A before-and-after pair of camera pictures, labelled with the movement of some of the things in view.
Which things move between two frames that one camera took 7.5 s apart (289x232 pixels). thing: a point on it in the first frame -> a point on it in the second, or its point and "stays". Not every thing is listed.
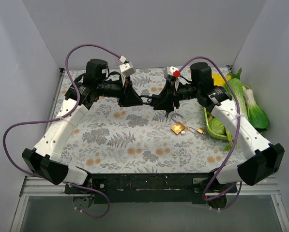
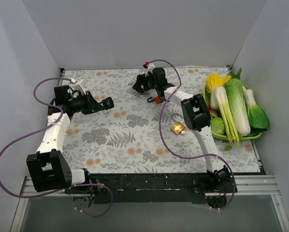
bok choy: x=257 y=116 stays
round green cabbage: x=217 y=126 stays
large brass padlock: x=178 y=126 stays
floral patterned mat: x=144 y=139 stays
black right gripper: x=171 y=95 -> x=144 y=80
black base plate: x=150 y=188 stays
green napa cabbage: x=238 y=88 stays
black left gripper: x=124 y=94 -> x=91 y=102
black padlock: x=149 y=100 -> x=107 y=103
